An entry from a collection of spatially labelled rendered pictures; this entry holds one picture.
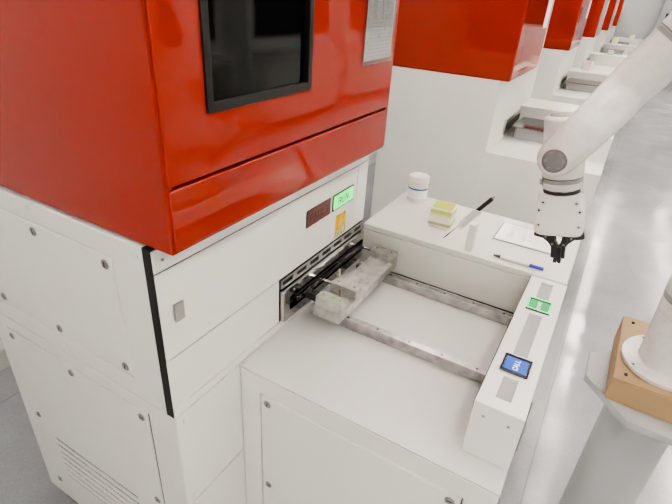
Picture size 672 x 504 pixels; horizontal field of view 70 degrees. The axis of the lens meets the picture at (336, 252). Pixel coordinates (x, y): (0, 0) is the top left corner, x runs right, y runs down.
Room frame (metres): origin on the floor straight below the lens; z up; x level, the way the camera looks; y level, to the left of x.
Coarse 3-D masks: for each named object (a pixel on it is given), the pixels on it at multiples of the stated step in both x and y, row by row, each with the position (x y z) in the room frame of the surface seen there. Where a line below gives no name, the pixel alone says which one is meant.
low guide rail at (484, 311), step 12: (360, 264) 1.34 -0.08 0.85; (396, 276) 1.28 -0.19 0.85; (408, 288) 1.25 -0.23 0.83; (420, 288) 1.23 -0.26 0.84; (432, 288) 1.22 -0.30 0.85; (444, 300) 1.19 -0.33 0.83; (456, 300) 1.18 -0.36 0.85; (468, 300) 1.17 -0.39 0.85; (480, 312) 1.14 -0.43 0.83; (492, 312) 1.13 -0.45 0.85; (504, 312) 1.12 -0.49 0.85; (504, 324) 1.11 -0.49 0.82
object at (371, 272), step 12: (372, 264) 1.29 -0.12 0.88; (384, 264) 1.30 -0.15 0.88; (348, 276) 1.21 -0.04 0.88; (360, 276) 1.22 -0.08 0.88; (372, 276) 1.22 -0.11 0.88; (384, 276) 1.26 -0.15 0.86; (372, 288) 1.19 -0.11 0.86; (348, 300) 1.09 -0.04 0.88; (360, 300) 1.12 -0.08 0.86; (324, 312) 1.04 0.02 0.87; (348, 312) 1.06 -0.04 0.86
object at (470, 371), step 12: (312, 312) 1.09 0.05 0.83; (348, 324) 1.04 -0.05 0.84; (360, 324) 1.02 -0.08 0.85; (372, 336) 1.00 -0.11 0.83; (384, 336) 0.99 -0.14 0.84; (396, 336) 0.98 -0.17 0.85; (396, 348) 0.97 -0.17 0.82; (408, 348) 0.96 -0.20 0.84; (420, 348) 0.94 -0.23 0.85; (432, 360) 0.92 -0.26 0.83; (444, 360) 0.91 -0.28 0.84; (456, 360) 0.91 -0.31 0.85; (456, 372) 0.89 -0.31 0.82; (468, 372) 0.88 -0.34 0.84; (480, 372) 0.87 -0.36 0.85
